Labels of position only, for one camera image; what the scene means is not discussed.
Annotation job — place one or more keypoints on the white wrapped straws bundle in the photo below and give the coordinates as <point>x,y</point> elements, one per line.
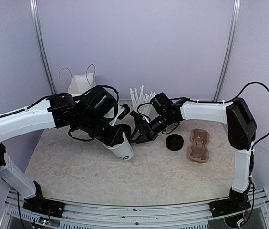
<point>138,96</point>

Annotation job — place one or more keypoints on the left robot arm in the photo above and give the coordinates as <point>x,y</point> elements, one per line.
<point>94,112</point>

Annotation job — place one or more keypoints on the right aluminium frame post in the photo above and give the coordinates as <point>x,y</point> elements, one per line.
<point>228,50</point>

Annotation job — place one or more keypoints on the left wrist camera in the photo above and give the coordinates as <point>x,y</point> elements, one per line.
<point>122,111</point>

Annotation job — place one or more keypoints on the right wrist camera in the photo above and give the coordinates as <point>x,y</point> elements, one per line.
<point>138,118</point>

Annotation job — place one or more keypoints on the brown cardboard cup carrier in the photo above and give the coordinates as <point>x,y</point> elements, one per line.
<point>198,151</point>

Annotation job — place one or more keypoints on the white paper takeout bag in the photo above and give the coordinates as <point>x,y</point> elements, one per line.
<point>79,83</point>

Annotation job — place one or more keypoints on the white paper cup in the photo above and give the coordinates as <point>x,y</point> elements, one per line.
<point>123,150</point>

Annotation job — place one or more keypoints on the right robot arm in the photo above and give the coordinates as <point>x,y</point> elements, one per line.
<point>237,128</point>

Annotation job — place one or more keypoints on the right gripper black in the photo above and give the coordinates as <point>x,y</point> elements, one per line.
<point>145,130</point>

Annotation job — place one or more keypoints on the left aluminium frame post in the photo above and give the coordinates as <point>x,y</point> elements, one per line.
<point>41,46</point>

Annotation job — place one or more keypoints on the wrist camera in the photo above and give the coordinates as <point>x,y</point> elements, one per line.
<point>138,118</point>
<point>122,111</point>

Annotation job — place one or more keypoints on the aluminium frame post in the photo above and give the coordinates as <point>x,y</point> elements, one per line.
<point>41,46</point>
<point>228,50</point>

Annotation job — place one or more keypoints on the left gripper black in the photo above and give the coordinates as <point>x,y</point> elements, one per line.
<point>111,139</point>

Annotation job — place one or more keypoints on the black coffee lid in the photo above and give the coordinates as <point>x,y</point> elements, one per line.
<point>174,142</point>

